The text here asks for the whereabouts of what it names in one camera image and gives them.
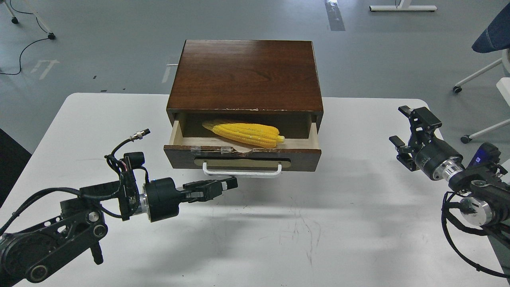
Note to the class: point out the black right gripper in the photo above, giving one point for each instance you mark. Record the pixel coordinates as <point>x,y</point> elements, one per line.
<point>436,159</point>

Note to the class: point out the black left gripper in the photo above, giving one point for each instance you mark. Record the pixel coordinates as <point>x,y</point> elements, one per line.
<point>163,198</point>

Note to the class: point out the wooden drawer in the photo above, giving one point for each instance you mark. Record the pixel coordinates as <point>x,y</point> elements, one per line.
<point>191,145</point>

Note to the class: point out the yellow corn cob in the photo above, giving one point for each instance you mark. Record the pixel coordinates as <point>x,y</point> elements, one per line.
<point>245,132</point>

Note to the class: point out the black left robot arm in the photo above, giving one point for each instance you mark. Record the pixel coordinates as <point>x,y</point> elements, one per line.
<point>37,252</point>

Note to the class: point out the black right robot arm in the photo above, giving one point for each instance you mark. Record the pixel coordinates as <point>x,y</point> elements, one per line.
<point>478,200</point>

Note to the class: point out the dark wooden drawer cabinet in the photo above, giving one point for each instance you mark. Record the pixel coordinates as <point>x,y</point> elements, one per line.
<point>246,76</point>

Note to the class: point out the white desk leg base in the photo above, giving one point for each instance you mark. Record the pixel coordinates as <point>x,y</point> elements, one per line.
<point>403,6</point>

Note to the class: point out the grey floor tape strip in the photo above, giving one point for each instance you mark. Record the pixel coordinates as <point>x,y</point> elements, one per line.
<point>334,15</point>

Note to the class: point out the white drawer handle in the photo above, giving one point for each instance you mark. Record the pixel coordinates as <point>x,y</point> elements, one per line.
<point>246,174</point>

